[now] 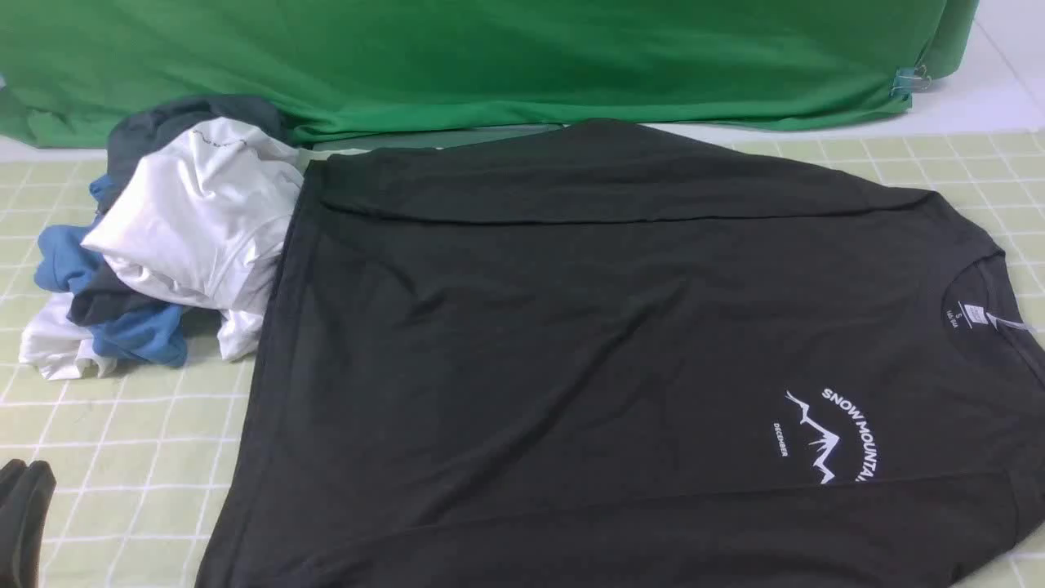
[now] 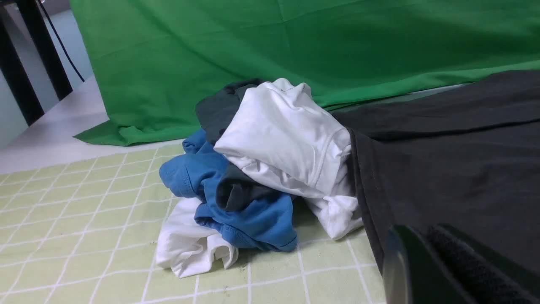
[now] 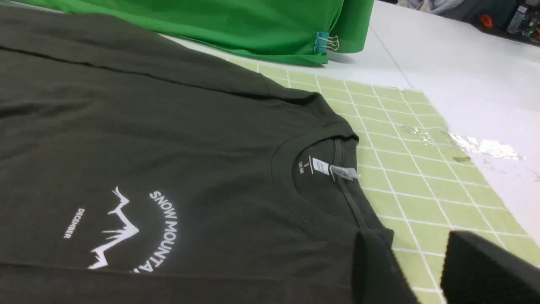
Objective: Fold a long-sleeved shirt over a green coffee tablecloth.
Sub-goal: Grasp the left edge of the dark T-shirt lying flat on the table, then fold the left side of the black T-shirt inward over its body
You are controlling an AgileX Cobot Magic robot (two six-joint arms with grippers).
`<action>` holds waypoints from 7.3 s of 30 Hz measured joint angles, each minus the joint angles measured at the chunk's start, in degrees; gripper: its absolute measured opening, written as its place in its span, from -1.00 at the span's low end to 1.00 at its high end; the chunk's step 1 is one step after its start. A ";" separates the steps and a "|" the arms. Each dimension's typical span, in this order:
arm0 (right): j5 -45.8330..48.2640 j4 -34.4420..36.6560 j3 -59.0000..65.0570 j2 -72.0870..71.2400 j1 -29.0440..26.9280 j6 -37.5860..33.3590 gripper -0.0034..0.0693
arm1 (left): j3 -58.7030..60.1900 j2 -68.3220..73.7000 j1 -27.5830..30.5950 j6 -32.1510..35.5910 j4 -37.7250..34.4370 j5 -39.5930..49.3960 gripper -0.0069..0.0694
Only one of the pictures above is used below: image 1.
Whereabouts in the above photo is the light green checkered tablecloth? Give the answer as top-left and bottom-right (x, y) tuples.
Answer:
(1, 130), (1044, 587)

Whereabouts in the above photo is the blue crumpled shirt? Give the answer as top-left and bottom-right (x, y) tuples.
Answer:
(19, 212), (188, 380)

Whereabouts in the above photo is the green backdrop cloth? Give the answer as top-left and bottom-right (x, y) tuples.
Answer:
(1, 1), (978, 149)

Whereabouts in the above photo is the blue binder clip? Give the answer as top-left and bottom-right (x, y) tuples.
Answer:
(891, 65), (933, 98)

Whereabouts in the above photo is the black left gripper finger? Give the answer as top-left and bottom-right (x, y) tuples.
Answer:
(1, 458), (56, 587)

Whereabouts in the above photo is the dark gray long-sleeved shirt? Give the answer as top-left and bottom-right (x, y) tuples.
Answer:
(195, 120), (1043, 587)

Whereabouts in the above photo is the white crumpled shirt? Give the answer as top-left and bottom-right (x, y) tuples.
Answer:
(18, 118), (305, 381)

